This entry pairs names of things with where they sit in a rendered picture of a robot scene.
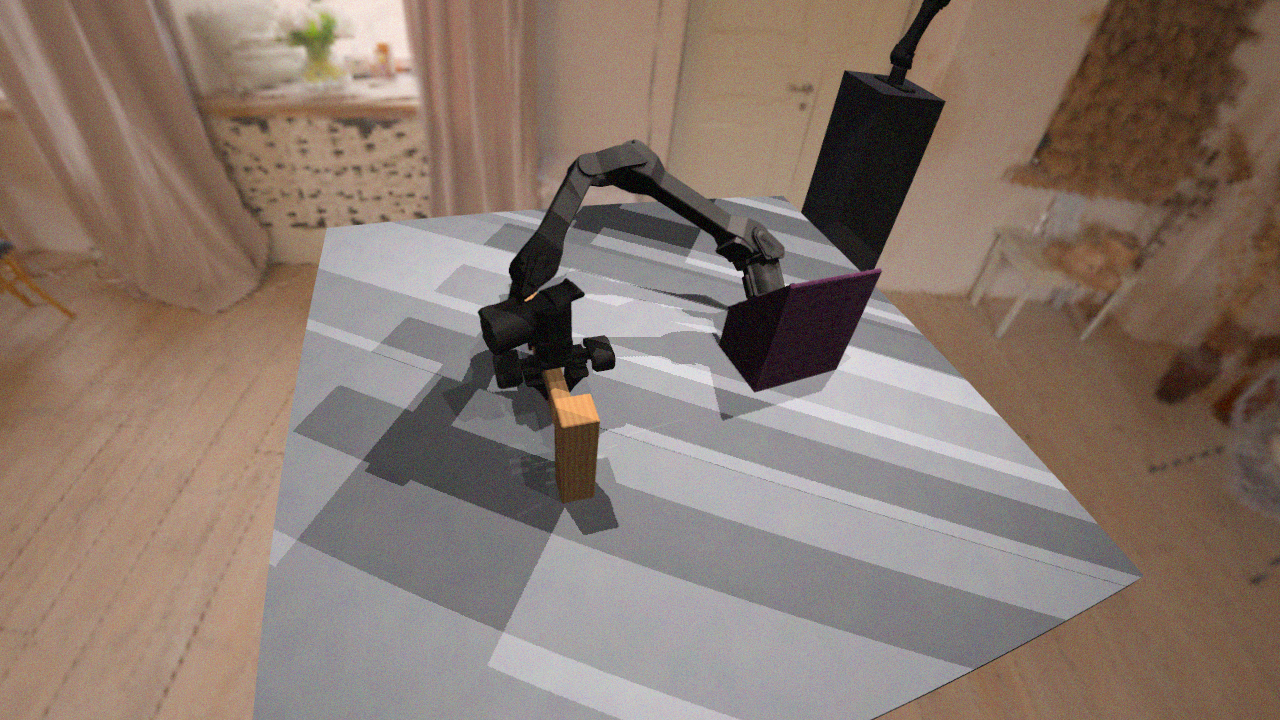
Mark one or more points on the wooden post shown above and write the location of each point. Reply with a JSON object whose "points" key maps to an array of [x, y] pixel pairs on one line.
{"points": [[576, 444]]}

